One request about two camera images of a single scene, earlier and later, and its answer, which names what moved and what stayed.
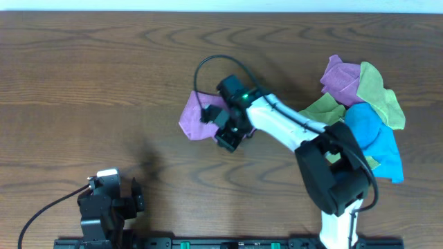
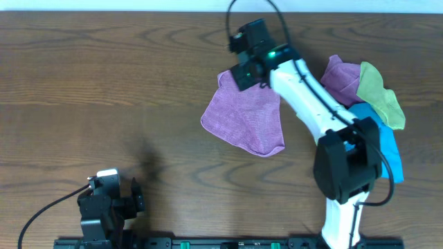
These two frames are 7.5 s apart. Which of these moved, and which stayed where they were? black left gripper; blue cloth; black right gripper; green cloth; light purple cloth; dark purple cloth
Moved: black right gripper; light purple cloth
Stayed: dark purple cloth; blue cloth; black left gripper; green cloth
